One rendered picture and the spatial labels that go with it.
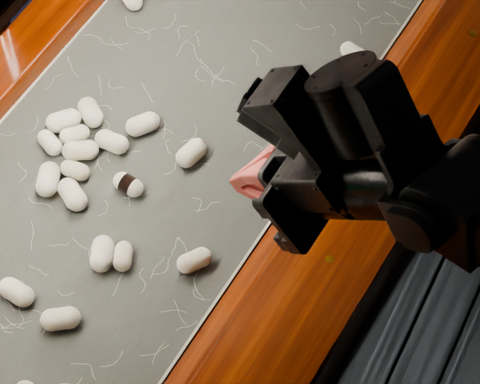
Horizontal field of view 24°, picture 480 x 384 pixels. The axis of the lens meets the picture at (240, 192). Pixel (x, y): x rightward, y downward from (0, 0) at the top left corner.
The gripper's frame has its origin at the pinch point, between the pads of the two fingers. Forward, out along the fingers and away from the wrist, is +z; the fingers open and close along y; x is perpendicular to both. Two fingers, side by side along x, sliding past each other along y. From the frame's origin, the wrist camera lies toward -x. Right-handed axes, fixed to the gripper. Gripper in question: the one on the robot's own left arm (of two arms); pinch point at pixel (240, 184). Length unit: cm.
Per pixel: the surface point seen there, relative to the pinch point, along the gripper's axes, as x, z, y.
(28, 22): -14.1, 30.9, -10.5
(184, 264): 5.6, 8.7, 5.0
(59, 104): -7.1, 26.6, -4.8
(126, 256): 2.3, 12.8, 7.1
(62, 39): -10.9, 28.7, -11.1
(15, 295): -1.9, 17.4, 15.8
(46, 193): -4.4, 21.0, 5.3
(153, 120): -1.9, 17.5, -7.1
